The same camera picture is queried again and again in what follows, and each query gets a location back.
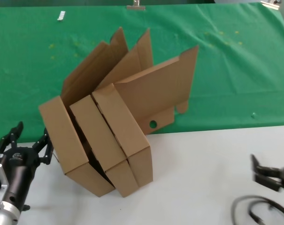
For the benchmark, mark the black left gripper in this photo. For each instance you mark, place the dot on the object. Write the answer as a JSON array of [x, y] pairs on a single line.
[[19, 157]]

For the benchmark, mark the brown cardboard box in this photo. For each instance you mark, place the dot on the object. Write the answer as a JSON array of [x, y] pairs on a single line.
[[59, 131], [123, 122], [94, 133]]

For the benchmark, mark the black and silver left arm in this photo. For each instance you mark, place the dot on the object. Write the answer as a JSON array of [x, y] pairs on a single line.
[[18, 185]]

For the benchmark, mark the green table cloth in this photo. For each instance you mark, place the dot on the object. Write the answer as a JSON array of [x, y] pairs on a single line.
[[226, 82]]

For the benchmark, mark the small white strip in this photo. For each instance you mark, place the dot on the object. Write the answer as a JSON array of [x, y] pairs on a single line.
[[61, 16]]

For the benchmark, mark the metal corner clamp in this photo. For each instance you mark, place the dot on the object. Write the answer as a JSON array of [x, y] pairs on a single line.
[[270, 4]]

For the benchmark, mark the metal table clamp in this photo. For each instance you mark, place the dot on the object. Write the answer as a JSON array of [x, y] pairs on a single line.
[[135, 7]]

